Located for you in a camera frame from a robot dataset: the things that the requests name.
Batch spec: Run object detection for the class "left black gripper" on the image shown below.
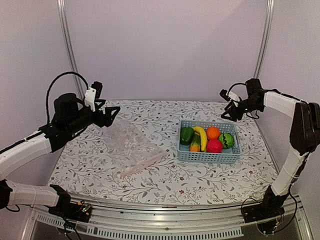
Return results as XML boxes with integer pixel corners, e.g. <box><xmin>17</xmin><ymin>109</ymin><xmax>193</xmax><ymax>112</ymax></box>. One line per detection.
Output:
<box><xmin>66</xmin><ymin>99</ymin><xmax>121</xmax><ymax>135</ymax></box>

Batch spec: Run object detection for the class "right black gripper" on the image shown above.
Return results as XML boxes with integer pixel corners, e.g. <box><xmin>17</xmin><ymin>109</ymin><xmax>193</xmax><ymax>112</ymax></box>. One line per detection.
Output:
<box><xmin>221</xmin><ymin>97</ymin><xmax>263</xmax><ymax>122</ymax></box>

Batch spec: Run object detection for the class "clear zip top bag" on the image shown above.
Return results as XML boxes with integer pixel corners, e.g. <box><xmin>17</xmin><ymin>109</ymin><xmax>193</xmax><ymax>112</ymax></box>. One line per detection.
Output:
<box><xmin>101</xmin><ymin>120</ymin><xmax>167</xmax><ymax>178</ymax></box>

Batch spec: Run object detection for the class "light blue perforated basket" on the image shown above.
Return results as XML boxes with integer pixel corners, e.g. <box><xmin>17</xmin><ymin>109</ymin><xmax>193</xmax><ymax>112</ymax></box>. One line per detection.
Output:
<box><xmin>177</xmin><ymin>120</ymin><xmax>243</xmax><ymax>164</ymax></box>

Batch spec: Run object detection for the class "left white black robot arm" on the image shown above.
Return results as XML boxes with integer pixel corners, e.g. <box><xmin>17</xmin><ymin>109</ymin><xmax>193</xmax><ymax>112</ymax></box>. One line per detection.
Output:
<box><xmin>0</xmin><ymin>89</ymin><xmax>121</xmax><ymax>217</ymax></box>

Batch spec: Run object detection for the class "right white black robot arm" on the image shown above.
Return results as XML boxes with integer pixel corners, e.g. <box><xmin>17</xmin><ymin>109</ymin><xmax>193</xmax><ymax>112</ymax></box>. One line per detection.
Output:
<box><xmin>219</xmin><ymin>78</ymin><xmax>320</xmax><ymax>220</ymax></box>

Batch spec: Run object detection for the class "orange toy orange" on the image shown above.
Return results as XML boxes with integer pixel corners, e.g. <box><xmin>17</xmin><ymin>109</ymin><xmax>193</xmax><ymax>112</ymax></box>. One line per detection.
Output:
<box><xmin>206</xmin><ymin>126</ymin><xmax>221</xmax><ymax>140</ymax></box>

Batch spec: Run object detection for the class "green toy watermelon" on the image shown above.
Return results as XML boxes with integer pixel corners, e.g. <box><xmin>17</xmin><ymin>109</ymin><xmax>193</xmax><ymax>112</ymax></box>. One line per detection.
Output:
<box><xmin>218</xmin><ymin>132</ymin><xmax>235</xmax><ymax>150</ymax></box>

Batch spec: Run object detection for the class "yellow toy banana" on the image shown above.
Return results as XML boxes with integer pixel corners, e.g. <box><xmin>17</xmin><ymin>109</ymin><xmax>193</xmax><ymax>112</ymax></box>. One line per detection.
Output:
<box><xmin>193</xmin><ymin>126</ymin><xmax>208</xmax><ymax>152</ymax></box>

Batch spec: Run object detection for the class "red toy apple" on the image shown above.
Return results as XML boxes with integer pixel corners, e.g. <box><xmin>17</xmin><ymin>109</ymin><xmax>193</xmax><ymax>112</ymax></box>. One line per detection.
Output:
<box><xmin>206</xmin><ymin>139</ymin><xmax>223</xmax><ymax>154</ymax></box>

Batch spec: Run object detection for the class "green toy pepper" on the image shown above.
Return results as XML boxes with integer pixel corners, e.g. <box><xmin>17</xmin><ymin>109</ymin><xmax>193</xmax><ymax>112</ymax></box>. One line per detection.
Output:
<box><xmin>180</xmin><ymin>127</ymin><xmax>195</xmax><ymax>146</ymax></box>

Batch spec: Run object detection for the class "orange green toy mango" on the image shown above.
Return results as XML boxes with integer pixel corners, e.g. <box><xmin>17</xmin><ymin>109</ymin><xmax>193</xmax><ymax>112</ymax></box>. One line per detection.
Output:
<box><xmin>189</xmin><ymin>134</ymin><xmax>201</xmax><ymax>152</ymax></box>

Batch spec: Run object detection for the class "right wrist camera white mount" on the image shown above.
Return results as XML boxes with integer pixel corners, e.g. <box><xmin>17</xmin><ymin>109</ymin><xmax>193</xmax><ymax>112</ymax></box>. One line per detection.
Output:
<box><xmin>219</xmin><ymin>82</ymin><xmax>246</xmax><ymax>102</ymax></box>

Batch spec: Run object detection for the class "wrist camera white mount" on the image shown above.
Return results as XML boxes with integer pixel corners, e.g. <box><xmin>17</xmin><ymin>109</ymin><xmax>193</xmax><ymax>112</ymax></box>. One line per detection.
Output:
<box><xmin>84</xmin><ymin>81</ymin><xmax>103</xmax><ymax>112</ymax></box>
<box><xmin>219</xmin><ymin>82</ymin><xmax>246</xmax><ymax>102</ymax></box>

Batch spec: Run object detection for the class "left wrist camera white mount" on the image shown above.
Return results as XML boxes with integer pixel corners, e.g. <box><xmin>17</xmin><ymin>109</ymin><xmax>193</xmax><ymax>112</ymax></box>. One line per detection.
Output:
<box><xmin>84</xmin><ymin>81</ymin><xmax>103</xmax><ymax>112</ymax></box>

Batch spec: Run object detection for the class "left black braided cable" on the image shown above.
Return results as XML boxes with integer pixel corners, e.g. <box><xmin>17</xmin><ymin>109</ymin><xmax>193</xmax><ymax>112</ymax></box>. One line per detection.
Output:
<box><xmin>45</xmin><ymin>71</ymin><xmax>90</xmax><ymax>125</ymax></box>

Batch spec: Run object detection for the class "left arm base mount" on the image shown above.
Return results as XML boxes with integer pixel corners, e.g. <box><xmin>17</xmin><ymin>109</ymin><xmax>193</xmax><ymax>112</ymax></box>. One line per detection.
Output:
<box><xmin>47</xmin><ymin>184</ymin><xmax>92</xmax><ymax>223</ymax></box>

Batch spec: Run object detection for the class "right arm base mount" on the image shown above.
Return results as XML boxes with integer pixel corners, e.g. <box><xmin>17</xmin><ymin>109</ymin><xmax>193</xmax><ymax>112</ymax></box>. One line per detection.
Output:
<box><xmin>240</xmin><ymin>186</ymin><xmax>289</xmax><ymax>235</ymax></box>

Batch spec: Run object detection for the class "right aluminium frame post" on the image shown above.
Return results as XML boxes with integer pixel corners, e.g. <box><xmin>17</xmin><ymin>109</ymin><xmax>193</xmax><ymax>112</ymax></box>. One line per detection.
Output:
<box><xmin>253</xmin><ymin>0</ymin><xmax>275</xmax><ymax>79</ymax></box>

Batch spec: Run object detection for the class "aluminium frame post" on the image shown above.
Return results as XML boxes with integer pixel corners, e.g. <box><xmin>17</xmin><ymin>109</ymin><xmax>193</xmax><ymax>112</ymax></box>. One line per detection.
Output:
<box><xmin>253</xmin><ymin>0</ymin><xmax>275</xmax><ymax>79</ymax></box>
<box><xmin>56</xmin><ymin>0</ymin><xmax>85</xmax><ymax>98</ymax></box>

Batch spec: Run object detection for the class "front aluminium rail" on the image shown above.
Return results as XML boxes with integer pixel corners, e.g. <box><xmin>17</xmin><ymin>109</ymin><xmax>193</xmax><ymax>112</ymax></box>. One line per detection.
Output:
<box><xmin>21</xmin><ymin>196</ymin><xmax>315</xmax><ymax>240</ymax></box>

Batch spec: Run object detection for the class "left aluminium frame post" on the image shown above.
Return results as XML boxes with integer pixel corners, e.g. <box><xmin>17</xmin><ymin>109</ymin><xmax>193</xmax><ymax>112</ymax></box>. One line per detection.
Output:
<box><xmin>56</xmin><ymin>0</ymin><xmax>85</xmax><ymax>98</ymax></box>

